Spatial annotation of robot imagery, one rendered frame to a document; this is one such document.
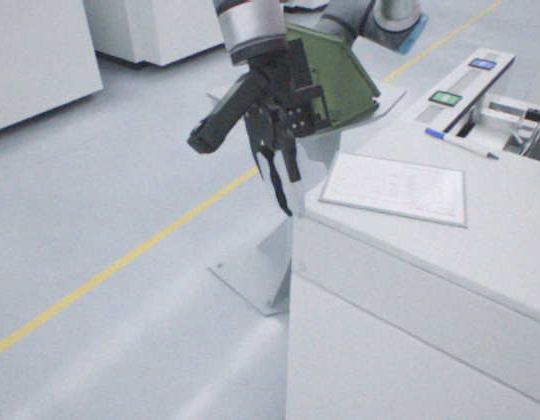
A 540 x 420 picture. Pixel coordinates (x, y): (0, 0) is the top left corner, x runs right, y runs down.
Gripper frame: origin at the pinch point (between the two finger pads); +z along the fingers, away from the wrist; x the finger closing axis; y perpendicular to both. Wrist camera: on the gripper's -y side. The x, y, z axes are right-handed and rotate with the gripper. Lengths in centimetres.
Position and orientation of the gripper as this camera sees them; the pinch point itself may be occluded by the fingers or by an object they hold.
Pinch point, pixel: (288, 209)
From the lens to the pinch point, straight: 57.2
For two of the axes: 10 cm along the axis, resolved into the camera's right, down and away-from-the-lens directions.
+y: 8.5, -3.5, 3.9
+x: -4.5, -0.9, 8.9
